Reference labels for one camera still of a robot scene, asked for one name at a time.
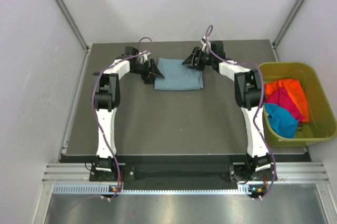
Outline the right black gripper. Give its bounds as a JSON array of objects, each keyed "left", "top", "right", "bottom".
[{"left": 182, "top": 47, "right": 214, "bottom": 71}]

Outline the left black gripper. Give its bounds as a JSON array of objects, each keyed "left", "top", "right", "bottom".
[{"left": 131, "top": 58, "right": 164, "bottom": 84}]

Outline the light blue t shirt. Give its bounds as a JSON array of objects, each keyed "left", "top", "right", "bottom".
[{"left": 154, "top": 58, "right": 204, "bottom": 91}]

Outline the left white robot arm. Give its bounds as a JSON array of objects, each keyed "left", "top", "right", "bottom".
[{"left": 91, "top": 46, "right": 164, "bottom": 180}]

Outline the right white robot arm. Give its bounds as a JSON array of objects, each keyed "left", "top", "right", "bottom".
[{"left": 182, "top": 39, "right": 271, "bottom": 180}]

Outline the magenta t shirt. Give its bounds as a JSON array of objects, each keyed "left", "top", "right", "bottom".
[{"left": 265, "top": 87, "right": 308, "bottom": 122}]

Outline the orange t shirt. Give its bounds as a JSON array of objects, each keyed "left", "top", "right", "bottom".
[{"left": 264, "top": 78, "right": 310, "bottom": 123}]

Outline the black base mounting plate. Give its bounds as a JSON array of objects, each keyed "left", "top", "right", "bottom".
[{"left": 90, "top": 155, "right": 276, "bottom": 189}]

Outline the bright blue t shirt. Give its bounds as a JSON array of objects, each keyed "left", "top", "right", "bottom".
[{"left": 264, "top": 103, "right": 298, "bottom": 138}]

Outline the olive green plastic bin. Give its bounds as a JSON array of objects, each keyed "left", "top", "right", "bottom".
[{"left": 260, "top": 62, "right": 336, "bottom": 147}]

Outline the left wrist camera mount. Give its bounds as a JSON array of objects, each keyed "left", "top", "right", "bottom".
[{"left": 137, "top": 52, "right": 151, "bottom": 64}]

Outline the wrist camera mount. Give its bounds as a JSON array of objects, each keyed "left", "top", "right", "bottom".
[
  {"left": 137, "top": 52, "right": 151, "bottom": 64},
  {"left": 201, "top": 36, "right": 209, "bottom": 53}
]

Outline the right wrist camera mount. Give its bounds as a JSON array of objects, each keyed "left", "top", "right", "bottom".
[{"left": 201, "top": 36, "right": 209, "bottom": 53}]

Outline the left aluminium corner post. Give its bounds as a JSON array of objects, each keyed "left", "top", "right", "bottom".
[{"left": 36, "top": 0, "right": 92, "bottom": 54}]

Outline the aluminium corner post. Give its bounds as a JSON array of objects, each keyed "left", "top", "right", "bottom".
[
  {"left": 272, "top": 0, "right": 306, "bottom": 51},
  {"left": 36, "top": 0, "right": 92, "bottom": 54}
]

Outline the slotted grey cable duct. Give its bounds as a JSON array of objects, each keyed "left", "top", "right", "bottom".
[{"left": 53, "top": 184, "right": 263, "bottom": 195}]

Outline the right aluminium corner post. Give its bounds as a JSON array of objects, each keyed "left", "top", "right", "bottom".
[{"left": 272, "top": 0, "right": 306, "bottom": 51}]

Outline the aluminium frame rail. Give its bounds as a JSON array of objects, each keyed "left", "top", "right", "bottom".
[{"left": 43, "top": 162, "right": 330, "bottom": 184}]

